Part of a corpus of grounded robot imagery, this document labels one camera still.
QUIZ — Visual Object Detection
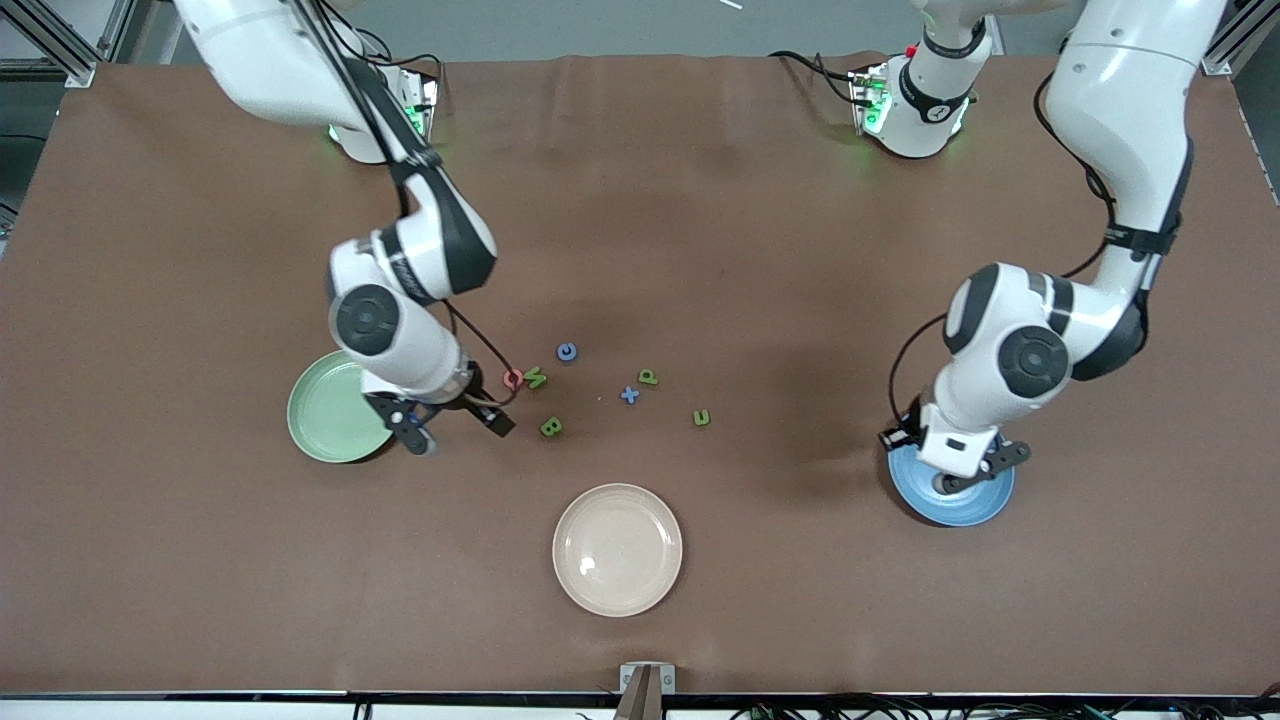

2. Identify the metal arm base panel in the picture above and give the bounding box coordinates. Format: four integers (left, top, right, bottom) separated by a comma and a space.
850, 65, 893, 137
400, 68, 443, 143

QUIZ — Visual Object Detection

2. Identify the green plate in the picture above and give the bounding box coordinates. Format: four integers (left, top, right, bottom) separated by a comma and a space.
286, 350, 401, 464

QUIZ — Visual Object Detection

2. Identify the blue plate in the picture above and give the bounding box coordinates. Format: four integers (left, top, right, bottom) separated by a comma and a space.
888, 440, 1016, 528

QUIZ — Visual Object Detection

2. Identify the beige plate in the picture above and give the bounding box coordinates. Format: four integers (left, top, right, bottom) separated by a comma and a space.
552, 483, 684, 618

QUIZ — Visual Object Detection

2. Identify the brown table cover sheet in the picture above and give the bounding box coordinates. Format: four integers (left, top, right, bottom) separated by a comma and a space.
0, 50, 1280, 698

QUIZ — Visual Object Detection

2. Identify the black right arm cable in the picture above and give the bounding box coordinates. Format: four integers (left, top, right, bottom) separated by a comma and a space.
290, 0, 523, 409

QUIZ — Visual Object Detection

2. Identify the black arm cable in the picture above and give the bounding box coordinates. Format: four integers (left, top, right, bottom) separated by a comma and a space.
888, 72, 1117, 426
290, 0, 523, 409

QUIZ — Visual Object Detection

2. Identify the tangled black cable bundle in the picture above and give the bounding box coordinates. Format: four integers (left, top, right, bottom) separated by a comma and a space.
728, 688, 1280, 720

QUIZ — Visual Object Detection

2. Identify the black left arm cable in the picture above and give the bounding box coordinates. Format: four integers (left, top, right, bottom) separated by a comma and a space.
888, 72, 1117, 426

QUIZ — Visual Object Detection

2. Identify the metal mounting bracket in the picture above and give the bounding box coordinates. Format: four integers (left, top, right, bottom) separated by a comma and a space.
619, 662, 677, 720

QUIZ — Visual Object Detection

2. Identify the tan tapered post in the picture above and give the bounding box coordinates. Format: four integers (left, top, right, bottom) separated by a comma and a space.
612, 668, 663, 720

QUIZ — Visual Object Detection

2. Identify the black base cable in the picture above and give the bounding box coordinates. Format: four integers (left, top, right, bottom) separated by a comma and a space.
355, 28, 443, 67
768, 50, 863, 106

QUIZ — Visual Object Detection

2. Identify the white table edge rail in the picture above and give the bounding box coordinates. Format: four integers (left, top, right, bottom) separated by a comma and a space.
0, 690, 1280, 720

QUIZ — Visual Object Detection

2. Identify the aluminium frame extrusion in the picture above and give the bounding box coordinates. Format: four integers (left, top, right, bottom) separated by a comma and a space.
1200, 0, 1280, 77
0, 0, 136, 89

